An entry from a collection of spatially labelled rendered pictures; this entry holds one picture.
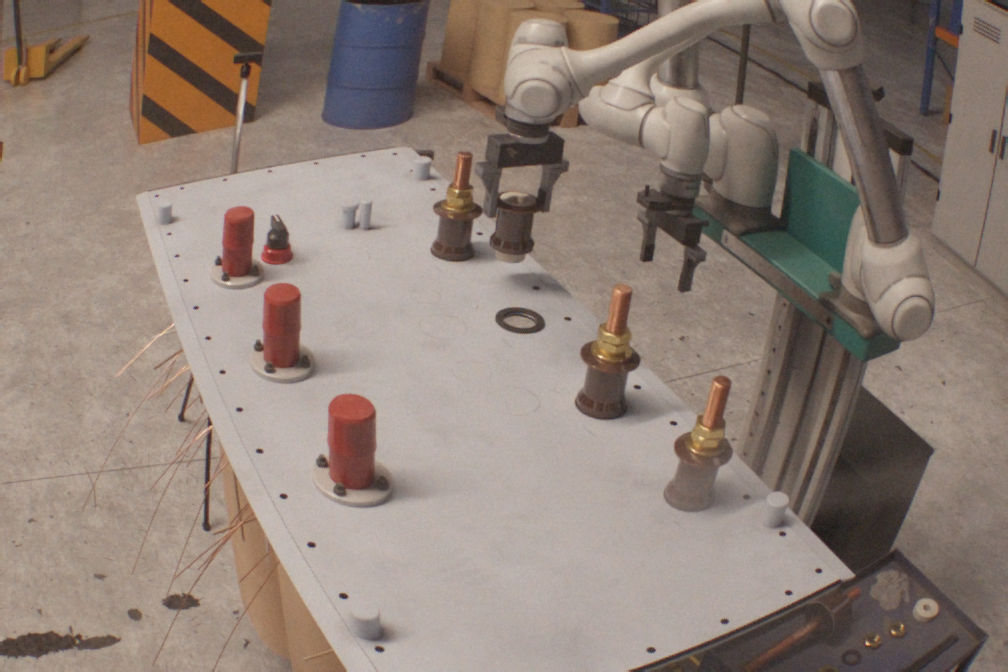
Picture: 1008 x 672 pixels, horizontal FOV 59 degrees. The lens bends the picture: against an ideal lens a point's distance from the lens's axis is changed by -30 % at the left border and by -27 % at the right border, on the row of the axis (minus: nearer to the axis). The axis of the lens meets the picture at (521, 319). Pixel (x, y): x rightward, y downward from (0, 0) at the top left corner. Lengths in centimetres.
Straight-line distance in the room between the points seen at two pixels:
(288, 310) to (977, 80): 528
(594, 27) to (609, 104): 473
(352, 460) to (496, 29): 576
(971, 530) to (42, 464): 380
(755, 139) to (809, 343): 55
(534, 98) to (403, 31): 489
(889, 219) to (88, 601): 260
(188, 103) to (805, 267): 501
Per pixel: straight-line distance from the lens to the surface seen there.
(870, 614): 235
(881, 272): 204
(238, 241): 211
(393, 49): 670
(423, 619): 143
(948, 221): 681
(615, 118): 232
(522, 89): 182
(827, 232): 254
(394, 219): 241
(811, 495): 279
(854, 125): 193
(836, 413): 267
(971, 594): 400
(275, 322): 183
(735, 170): 254
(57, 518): 369
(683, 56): 253
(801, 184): 259
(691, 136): 226
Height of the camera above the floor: 238
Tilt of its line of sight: 29 degrees down
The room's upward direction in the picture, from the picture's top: 8 degrees clockwise
